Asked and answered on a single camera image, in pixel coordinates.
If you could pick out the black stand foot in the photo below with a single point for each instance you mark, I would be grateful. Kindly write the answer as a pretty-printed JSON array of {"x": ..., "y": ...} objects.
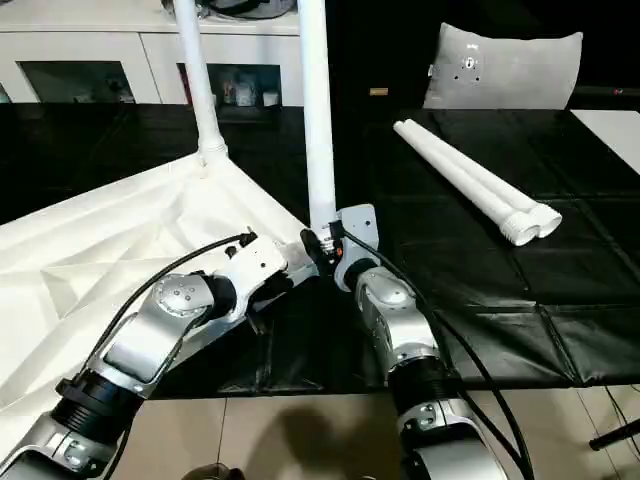
[{"x": 615, "y": 435}]

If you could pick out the white cabinet with glass doors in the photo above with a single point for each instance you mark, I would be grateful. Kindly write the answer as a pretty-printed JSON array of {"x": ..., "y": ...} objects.
[{"x": 100, "y": 50}]

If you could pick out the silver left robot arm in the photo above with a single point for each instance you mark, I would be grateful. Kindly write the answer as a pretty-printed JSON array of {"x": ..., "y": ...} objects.
[{"x": 140, "y": 350}]

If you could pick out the dark grey helmet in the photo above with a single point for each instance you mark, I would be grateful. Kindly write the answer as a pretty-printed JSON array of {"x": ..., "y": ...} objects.
[{"x": 245, "y": 6}]

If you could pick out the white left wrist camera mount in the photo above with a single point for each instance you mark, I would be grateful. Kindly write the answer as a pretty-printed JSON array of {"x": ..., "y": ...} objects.
[{"x": 258, "y": 262}]

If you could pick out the white plastic table leg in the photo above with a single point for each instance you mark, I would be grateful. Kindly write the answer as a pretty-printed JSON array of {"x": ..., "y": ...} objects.
[
  {"x": 455, "y": 175},
  {"x": 198, "y": 70},
  {"x": 318, "y": 110},
  {"x": 485, "y": 175}
]

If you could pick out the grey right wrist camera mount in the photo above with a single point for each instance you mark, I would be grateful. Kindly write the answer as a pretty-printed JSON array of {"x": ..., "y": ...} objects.
[{"x": 358, "y": 225}]

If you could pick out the white plastic table top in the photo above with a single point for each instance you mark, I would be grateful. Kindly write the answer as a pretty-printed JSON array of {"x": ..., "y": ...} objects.
[{"x": 90, "y": 260}]

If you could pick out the black work mat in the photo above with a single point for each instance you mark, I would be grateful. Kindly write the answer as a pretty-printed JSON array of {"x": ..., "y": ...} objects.
[{"x": 520, "y": 300}]

